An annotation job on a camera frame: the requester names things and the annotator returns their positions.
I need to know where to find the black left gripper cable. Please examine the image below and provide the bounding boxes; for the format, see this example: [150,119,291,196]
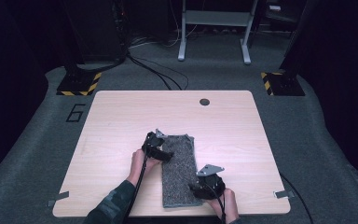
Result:
[122,155,149,224]

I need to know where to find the black cabinet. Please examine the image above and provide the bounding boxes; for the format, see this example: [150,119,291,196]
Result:
[60,0,127,64]

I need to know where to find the person's right hand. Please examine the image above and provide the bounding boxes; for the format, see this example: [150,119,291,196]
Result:
[205,188,241,224]

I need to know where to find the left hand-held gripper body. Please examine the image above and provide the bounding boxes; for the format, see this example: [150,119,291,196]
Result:
[142,128,168,160]

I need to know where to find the black floor cable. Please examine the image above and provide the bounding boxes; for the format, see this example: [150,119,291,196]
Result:
[133,55,190,91]
[126,52,173,91]

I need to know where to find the dark stand post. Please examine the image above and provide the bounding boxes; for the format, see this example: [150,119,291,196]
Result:
[279,0,320,76]

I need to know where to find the white metal stand frame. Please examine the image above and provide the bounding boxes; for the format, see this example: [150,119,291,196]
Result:
[177,0,259,65]

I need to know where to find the hazard striped base plate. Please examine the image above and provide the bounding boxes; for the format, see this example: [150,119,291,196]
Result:
[260,72,306,97]
[56,72,103,97]

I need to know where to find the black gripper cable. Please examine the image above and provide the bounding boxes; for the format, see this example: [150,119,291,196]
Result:
[122,155,149,224]
[213,186,313,224]

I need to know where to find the grey towel cloth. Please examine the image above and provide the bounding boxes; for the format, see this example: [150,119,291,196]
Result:
[161,133,204,209]

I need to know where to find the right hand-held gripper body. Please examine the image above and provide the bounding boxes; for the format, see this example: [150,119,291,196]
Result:
[195,163,227,200]

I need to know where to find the grey tape piece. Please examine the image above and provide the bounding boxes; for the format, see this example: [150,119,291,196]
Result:
[273,189,295,200]
[47,190,70,208]

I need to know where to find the person's left hand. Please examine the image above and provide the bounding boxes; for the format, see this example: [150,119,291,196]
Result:
[127,148,161,187]

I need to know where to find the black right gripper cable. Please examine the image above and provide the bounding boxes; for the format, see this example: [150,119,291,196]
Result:
[213,186,313,224]

